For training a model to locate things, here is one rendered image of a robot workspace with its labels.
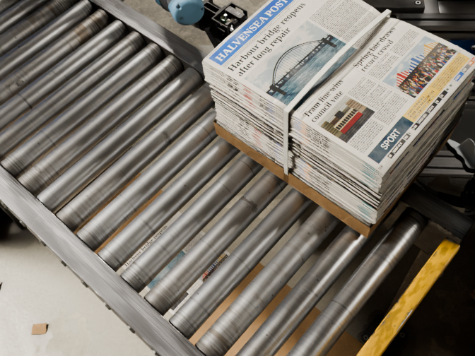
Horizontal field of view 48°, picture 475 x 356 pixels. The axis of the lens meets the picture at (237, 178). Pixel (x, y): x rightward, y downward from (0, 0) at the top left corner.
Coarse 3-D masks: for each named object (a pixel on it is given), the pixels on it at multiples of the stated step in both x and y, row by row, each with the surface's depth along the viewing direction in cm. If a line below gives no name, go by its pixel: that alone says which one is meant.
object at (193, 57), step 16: (80, 0) 141; (96, 0) 137; (112, 0) 136; (112, 16) 134; (128, 16) 133; (144, 16) 132; (144, 32) 129; (160, 32) 129; (160, 48) 127; (176, 48) 126; (192, 48) 125; (192, 64) 122; (416, 192) 101; (400, 208) 102; (416, 208) 99; (432, 208) 99; (448, 208) 99; (432, 224) 98; (448, 224) 97; (464, 224) 97; (416, 240) 106; (432, 240) 102
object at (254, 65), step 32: (288, 0) 97; (320, 0) 96; (352, 0) 96; (256, 32) 94; (288, 32) 93; (320, 32) 93; (224, 64) 91; (256, 64) 90; (288, 64) 89; (224, 96) 96; (256, 96) 87; (224, 128) 107; (256, 128) 96
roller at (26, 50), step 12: (84, 0) 137; (72, 12) 135; (84, 12) 136; (48, 24) 133; (60, 24) 134; (72, 24) 135; (36, 36) 131; (48, 36) 132; (60, 36) 134; (24, 48) 130; (36, 48) 131; (0, 60) 128; (12, 60) 128; (24, 60) 130; (0, 72) 127; (12, 72) 129
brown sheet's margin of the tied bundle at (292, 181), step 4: (276, 164) 101; (276, 168) 102; (280, 168) 101; (276, 172) 103; (280, 172) 102; (288, 172) 99; (280, 176) 103; (284, 176) 102; (288, 176) 101; (292, 176) 99; (284, 180) 103; (288, 180) 102; (292, 180) 101; (296, 180) 100; (292, 184) 102; (296, 184) 101; (296, 188) 102
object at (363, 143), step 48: (384, 48) 90; (432, 48) 89; (336, 96) 85; (384, 96) 84; (432, 96) 83; (336, 144) 81; (384, 144) 80; (432, 144) 92; (336, 192) 93; (384, 192) 82
